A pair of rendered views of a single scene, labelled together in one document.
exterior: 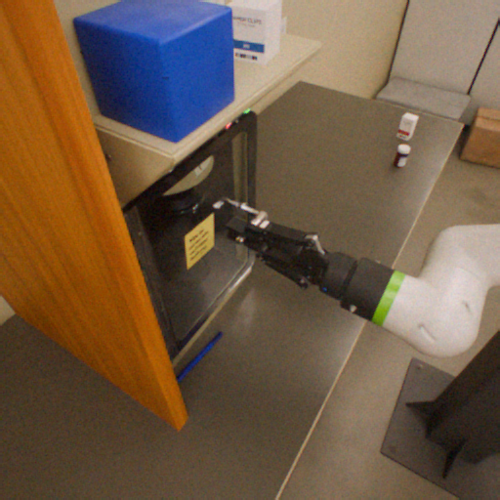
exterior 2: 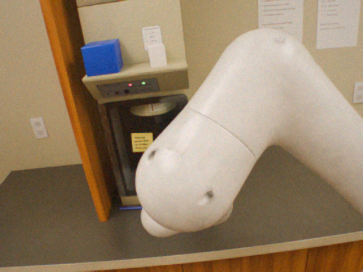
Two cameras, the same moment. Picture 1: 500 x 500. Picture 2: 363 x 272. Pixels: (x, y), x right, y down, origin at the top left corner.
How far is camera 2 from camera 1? 87 cm
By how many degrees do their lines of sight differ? 50
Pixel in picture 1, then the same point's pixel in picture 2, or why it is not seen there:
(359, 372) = not seen: outside the picture
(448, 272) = not seen: hidden behind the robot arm
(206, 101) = (101, 68)
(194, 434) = (101, 226)
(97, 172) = (63, 76)
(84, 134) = (61, 65)
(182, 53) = (89, 52)
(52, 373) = not seen: hidden behind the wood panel
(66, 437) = (81, 198)
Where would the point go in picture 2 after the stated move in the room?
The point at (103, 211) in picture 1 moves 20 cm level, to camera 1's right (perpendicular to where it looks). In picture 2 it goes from (64, 87) to (83, 101)
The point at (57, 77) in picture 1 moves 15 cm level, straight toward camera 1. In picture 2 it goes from (56, 50) to (12, 64)
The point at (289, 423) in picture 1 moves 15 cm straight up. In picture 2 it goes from (125, 250) to (116, 217)
